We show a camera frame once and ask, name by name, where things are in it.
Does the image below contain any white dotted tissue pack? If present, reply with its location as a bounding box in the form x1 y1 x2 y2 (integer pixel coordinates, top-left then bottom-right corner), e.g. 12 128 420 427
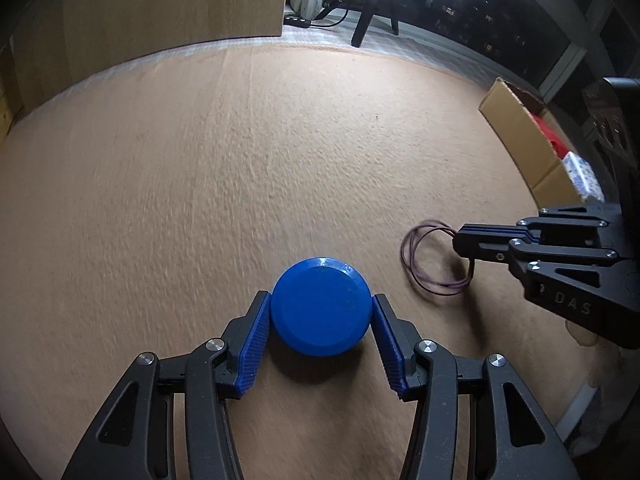
560 152 607 202

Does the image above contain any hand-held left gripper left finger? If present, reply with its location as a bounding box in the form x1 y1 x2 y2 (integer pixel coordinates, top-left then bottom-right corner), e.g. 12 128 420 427
60 290 273 480

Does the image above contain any cardboard box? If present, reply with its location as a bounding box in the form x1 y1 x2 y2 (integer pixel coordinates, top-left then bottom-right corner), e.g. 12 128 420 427
478 76 608 207

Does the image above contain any large light wood panel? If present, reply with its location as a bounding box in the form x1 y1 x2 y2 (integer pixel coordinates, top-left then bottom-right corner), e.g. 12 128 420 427
0 0 292 116

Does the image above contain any black tripod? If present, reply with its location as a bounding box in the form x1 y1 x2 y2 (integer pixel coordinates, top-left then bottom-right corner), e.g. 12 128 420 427
350 0 401 48

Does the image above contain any person's right hand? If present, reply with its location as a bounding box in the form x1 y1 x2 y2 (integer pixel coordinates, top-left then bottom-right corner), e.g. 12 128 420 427
565 317 640 456

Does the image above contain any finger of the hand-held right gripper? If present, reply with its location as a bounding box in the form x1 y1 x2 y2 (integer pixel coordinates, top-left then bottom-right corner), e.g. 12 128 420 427
456 204 615 236
452 234 640 351

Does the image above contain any purple hair tie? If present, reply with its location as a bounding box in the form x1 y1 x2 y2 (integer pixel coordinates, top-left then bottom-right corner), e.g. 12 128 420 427
401 219 475 297

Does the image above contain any blue round tin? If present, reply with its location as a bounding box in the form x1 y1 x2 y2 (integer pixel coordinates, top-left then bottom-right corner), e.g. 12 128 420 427
270 256 375 358

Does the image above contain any red fabric pouch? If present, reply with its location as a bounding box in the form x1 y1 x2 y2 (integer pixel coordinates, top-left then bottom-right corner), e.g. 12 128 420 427
529 112 577 158

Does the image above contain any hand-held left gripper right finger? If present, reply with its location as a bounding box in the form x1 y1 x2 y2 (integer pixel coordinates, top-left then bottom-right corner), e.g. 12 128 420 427
372 292 586 480

